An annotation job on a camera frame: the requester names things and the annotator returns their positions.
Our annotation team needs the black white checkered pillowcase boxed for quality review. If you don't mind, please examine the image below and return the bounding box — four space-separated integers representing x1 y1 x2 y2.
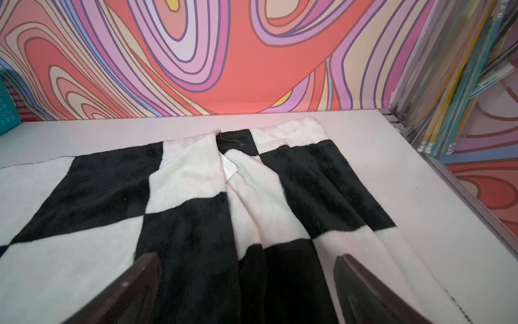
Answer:
1 118 468 323

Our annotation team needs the teal plastic basket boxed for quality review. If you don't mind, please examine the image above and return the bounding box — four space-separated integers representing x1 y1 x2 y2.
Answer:
0 67 22 135

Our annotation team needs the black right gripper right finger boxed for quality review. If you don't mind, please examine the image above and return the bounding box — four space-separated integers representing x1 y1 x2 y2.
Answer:
333 254 430 323

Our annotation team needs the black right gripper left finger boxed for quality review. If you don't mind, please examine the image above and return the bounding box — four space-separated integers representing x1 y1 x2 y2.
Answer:
65 252 162 323

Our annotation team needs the clear tube of pencils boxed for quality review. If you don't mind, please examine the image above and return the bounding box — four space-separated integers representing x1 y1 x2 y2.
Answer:
390 1 517 157

